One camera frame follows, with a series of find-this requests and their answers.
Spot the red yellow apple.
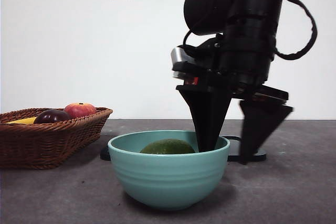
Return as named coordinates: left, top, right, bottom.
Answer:
left=64, top=102, right=97, bottom=118

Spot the teal ceramic bowl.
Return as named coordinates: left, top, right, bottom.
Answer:
left=107, top=130, right=231, bottom=211

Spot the black rectangular tray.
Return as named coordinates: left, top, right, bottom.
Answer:
left=100, top=136, right=267, bottom=162

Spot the dark red plum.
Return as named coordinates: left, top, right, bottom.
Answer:
left=34, top=109, right=72, bottom=124

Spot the yellow banana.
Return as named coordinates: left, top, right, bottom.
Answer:
left=6, top=117, right=38, bottom=125

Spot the black sleeved cable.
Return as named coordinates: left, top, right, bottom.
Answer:
left=275, top=0, right=318, bottom=61

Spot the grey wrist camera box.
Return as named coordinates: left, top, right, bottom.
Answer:
left=170, top=47, right=196, bottom=79

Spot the brown wicker basket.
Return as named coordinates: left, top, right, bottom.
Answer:
left=0, top=107, right=114, bottom=170

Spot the green avocado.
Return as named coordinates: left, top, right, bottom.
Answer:
left=139, top=138, right=196, bottom=154

